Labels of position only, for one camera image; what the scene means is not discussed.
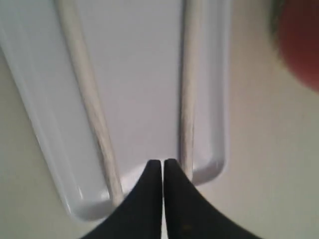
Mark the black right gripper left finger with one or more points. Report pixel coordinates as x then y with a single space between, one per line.
139 216

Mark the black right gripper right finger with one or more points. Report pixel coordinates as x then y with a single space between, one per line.
189 215

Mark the white drumstick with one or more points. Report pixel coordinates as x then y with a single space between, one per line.
83 69
189 62

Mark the small red drum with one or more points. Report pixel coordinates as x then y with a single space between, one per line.
294 30

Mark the white rectangular plastic tray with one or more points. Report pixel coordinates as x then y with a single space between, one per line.
134 46

